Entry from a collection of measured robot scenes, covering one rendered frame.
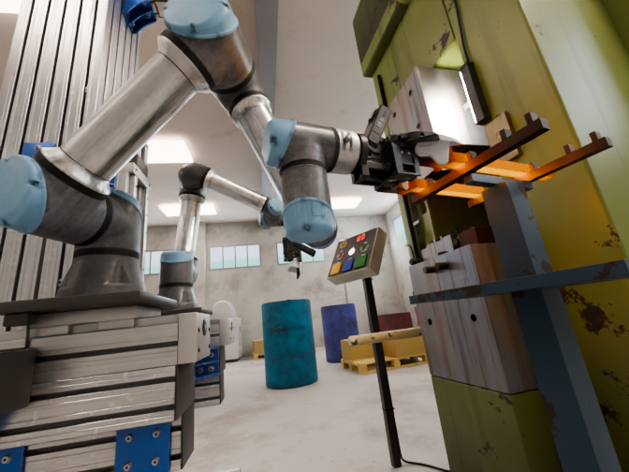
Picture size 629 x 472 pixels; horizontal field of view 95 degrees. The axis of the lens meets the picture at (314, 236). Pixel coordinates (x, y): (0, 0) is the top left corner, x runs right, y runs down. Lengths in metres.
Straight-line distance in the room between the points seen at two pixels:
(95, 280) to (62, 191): 0.17
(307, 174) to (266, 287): 8.01
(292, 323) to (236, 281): 4.92
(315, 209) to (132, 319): 0.41
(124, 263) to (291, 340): 3.15
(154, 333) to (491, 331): 0.90
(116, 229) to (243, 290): 7.77
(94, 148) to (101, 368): 0.38
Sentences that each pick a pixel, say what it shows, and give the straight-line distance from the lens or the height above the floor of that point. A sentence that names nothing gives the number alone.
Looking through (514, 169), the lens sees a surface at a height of 1.02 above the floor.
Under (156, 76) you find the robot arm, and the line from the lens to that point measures 0.63.
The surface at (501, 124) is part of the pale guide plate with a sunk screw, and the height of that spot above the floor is 1.32.
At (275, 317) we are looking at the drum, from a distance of 3.76.
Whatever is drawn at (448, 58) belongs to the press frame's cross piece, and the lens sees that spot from 1.69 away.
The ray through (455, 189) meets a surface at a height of 1.02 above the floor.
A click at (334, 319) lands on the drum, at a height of 0.70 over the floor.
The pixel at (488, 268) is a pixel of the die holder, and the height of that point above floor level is 0.83.
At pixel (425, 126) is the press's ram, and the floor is 1.47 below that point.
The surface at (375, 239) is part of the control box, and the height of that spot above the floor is 1.12.
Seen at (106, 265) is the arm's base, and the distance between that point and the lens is 0.70.
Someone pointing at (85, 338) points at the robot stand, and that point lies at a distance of 0.68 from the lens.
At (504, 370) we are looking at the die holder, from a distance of 1.08.
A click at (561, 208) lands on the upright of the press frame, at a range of 1.13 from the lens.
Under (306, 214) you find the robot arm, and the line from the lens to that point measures 0.40.
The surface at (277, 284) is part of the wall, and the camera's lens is 8.42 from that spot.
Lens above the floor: 0.73
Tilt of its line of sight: 16 degrees up
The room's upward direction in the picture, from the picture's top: 7 degrees counter-clockwise
